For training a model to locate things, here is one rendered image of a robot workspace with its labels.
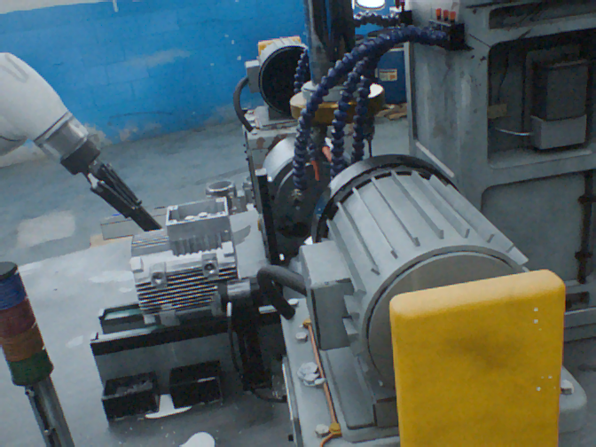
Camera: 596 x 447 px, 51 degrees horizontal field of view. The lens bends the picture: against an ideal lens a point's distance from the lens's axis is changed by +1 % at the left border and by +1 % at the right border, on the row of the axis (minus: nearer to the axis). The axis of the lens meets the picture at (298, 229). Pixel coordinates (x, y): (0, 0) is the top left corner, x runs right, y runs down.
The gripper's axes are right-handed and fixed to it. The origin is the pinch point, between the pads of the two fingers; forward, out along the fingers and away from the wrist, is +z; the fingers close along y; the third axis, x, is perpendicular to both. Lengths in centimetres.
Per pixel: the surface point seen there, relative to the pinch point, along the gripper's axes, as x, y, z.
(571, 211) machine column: -68, -23, 43
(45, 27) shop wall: 119, 511, -78
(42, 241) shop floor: 163, 282, 35
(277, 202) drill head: -21.4, 14.7, 19.6
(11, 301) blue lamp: 9.5, -38.5, -12.5
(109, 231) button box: 13.3, 14.9, 0.0
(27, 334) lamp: 12.2, -38.1, -6.8
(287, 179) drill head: -26.9, 14.6, 16.6
